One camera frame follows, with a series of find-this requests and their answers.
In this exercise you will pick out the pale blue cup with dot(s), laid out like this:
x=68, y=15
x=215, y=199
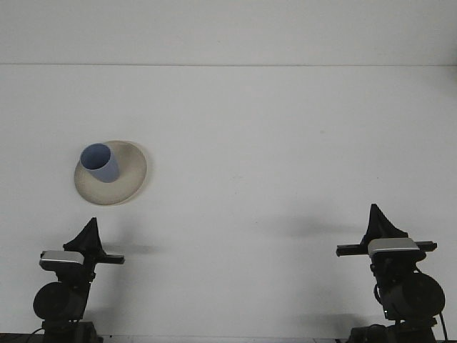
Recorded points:
x=107, y=171

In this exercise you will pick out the pale round plate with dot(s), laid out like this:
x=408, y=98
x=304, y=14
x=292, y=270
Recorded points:
x=132, y=175

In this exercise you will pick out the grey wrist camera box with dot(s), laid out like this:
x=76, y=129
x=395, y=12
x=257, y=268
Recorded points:
x=392, y=247
x=60, y=259

